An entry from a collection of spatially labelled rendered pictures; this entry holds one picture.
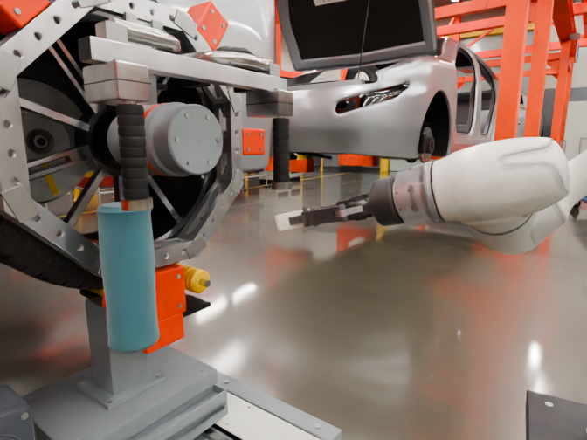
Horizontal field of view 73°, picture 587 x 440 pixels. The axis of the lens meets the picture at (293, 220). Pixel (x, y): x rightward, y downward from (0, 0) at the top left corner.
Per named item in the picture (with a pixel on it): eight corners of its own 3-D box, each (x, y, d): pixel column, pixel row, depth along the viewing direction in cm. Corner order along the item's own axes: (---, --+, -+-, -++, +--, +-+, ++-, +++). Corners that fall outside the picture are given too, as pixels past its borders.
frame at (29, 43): (229, 240, 112) (223, 33, 102) (245, 244, 108) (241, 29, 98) (1, 299, 69) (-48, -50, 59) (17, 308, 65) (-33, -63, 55)
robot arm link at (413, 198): (424, 162, 54) (383, 172, 57) (438, 227, 54) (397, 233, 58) (439, 159, 61) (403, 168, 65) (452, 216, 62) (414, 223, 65)
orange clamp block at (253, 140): (223, 154, 108) (245, 154, 115) (244, 155, 103) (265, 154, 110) (222, 128, 107) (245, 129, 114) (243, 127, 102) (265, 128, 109)
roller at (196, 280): (147, 270, 116) (146, 250, 115) (217, 292, 99) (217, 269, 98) (128, 275, 112) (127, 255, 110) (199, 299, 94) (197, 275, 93)
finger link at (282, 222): (311, 224, 70) (309, 225, 70) (279, 230, 74) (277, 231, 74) (307, 208, 70) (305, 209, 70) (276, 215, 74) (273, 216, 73)
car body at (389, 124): (404, 154, 784) (409, 69, 755) (511, 154, 675) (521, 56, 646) (218, 161, 392) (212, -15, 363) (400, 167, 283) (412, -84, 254)
